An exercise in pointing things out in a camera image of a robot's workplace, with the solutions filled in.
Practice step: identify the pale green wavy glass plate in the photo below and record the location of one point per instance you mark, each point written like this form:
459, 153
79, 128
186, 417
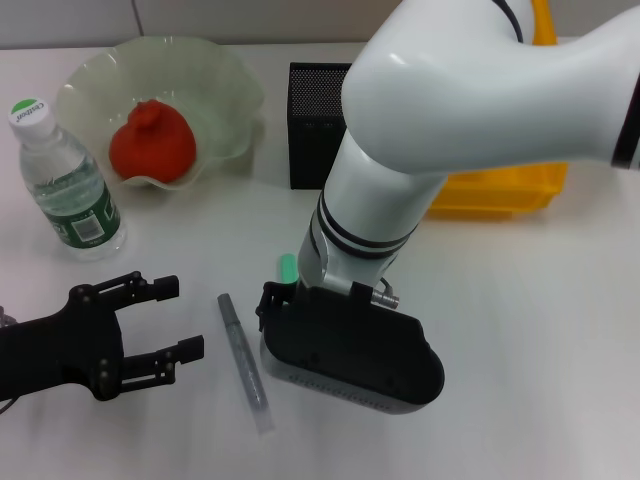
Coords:
215, 100

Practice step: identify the black mesh pen holder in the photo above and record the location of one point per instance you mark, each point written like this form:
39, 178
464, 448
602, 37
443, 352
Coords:
315, 125

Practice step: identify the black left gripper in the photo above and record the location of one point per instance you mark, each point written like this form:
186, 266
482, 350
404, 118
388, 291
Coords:
55, 345

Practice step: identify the yellow plastic bin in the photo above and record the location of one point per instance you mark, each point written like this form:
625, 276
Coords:
500, 195

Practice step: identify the grey marker pen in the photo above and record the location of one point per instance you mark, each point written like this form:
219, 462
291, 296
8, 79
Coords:
245, 360

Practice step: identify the grey vented wrist camera box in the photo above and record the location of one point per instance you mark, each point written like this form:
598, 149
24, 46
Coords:
350, 350

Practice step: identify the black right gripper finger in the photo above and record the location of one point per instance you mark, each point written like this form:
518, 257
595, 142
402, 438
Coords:
272, 300

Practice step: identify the clear green-label water bottle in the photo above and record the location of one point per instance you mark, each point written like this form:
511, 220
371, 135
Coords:
70, 190

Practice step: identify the green pen with white cap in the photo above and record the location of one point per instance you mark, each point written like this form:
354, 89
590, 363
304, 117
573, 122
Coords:
287, 270

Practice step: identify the red-orange knitted orange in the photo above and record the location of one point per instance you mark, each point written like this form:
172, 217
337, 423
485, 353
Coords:
155, 145

